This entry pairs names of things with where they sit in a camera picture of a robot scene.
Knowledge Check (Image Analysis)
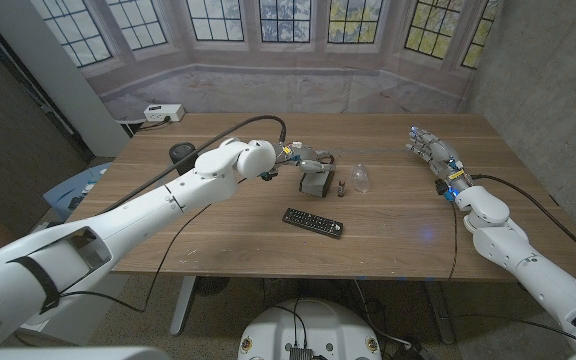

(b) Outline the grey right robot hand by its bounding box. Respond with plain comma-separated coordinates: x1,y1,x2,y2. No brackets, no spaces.
405,125,465,177

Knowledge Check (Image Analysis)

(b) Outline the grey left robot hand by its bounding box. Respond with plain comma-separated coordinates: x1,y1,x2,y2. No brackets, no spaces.
275,141,337,176

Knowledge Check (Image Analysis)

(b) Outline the grey black combination lock box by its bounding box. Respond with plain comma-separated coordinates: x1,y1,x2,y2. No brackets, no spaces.
298,167,337,199

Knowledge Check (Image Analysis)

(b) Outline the clear glass cup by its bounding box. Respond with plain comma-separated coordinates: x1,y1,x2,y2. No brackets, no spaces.
350,163,372,195

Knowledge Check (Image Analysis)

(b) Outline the black TV remote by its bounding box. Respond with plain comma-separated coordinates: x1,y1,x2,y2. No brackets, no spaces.
281,207,345,240

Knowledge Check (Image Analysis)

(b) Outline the printed window backdrop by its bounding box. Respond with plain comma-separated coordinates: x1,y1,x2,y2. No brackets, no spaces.
30,0,503,124

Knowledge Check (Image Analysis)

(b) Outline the black cylinder speaker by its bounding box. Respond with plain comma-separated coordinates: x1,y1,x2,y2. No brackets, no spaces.
168,141,201,177

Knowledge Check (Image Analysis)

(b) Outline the white power strip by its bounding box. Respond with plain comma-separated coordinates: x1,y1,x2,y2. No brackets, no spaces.
142,103,186,124

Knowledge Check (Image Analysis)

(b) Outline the black round floor fan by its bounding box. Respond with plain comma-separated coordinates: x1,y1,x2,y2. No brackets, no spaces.
195,276,232,297

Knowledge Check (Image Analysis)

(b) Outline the white table leg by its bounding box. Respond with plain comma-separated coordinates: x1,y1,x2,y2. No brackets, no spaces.
423,279,457,346
169,275,198,337

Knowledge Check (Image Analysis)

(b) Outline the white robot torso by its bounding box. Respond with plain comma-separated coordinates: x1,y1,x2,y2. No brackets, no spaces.
237,298,383,360

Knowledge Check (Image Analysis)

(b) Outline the blue plastic bin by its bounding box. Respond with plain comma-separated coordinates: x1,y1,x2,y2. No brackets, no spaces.
42,161,114,222

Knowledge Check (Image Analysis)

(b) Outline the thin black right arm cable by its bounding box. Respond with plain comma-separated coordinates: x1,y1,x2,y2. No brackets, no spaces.
446,197,460,281

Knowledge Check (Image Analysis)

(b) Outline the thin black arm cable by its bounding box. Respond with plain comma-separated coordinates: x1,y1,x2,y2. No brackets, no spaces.
57,177,249,314
446,197,460,281

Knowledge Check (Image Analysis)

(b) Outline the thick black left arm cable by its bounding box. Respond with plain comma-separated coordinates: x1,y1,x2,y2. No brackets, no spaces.
98,114,289,216

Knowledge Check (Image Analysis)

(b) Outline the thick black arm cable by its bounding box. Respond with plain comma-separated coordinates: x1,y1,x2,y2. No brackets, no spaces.
469,173,576,270
98,114,289,216

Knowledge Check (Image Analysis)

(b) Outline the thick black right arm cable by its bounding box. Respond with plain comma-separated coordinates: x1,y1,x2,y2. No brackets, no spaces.
469,173,576,270

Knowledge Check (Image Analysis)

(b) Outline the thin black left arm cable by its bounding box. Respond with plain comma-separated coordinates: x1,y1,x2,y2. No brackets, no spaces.
57,177,249,314

